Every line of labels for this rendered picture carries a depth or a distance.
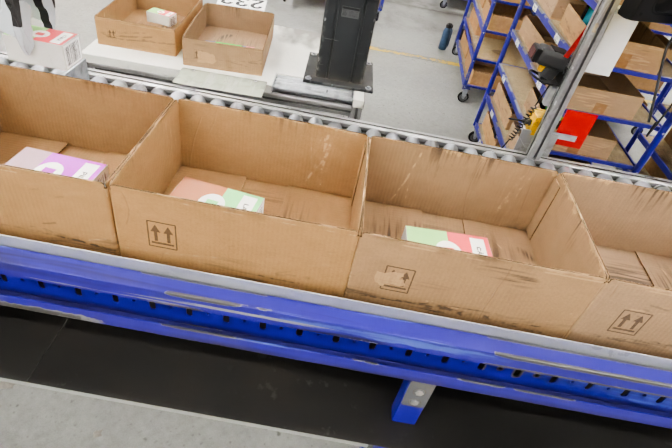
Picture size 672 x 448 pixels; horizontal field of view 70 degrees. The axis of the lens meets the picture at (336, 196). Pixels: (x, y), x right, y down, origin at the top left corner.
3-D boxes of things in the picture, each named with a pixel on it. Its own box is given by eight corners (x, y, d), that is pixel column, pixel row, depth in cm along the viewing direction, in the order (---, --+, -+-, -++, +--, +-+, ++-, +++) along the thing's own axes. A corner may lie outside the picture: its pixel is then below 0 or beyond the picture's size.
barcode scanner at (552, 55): (516, 68, 152) (534, 37, 146) (551, 80, 154) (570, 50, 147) (521, 77, 147) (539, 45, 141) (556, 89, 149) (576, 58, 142)
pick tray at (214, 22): (273, 36, 204) (275, 13, 198) (262, 76, 174) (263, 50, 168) (205, 26, 201) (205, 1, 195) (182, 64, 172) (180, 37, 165)
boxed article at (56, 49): (28, 47, 87) (21, 22, 84) (83, 58, 87) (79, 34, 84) (8, 59, 82) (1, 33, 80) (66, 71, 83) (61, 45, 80)
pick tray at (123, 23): (203, 21, 206) (203, -3, 199) (176, 57, 176) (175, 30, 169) (136, 9, 204) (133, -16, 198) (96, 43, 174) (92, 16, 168)
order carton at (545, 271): (527, 231, 108) (561, 170, 97) (561, 344, 85) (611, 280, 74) (353, 198, 107) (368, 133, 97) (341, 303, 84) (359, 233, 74)
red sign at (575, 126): (579, 148, 162) (598, 115, 154) (580, 149, 161) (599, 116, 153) (532, 139, 162) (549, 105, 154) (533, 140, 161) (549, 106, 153)
